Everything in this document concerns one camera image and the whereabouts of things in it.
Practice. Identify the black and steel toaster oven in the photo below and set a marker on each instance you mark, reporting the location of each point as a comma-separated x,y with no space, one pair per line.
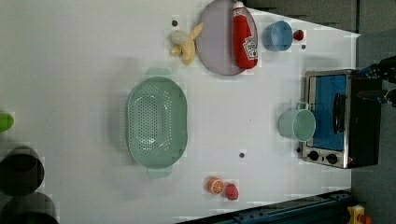
347,125

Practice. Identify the red raspberry toy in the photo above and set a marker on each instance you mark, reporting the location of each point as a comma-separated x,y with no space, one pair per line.
231,192

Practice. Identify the upper black cylinder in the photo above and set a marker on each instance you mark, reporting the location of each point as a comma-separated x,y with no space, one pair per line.
21,172

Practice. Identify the peeled toy banana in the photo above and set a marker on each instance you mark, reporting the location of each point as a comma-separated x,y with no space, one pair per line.
184,43

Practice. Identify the mint green mug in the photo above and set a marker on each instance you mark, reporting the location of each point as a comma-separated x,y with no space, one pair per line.
297,123

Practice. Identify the blue metal frame rail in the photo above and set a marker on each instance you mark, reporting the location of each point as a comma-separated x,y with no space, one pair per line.
327,208

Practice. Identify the lilac round plate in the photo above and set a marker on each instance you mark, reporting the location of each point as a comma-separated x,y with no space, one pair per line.
215,43

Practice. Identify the yellow red emergency button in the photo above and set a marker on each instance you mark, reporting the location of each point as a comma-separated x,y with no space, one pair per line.
358,216

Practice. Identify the mint green plastic strainer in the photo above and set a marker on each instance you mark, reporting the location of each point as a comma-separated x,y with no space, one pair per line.
157,122

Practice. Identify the red ketchup bottle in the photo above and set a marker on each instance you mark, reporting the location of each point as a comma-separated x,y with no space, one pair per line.
244,46

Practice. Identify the orange slice toy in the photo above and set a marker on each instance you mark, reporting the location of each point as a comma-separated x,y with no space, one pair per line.
215,185

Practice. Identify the lower black cylinder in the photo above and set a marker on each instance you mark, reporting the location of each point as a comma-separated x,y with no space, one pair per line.
35,208

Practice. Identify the black cylinder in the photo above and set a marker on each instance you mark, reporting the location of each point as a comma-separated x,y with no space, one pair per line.
21,172
35,208

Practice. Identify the blue plastic cup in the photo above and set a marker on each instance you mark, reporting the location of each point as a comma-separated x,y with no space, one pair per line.
277,36

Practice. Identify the green round object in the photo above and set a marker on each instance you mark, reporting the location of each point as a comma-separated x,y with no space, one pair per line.
6,122

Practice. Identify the small red strawberry toy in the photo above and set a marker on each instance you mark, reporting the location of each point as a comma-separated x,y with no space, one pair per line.
298,35

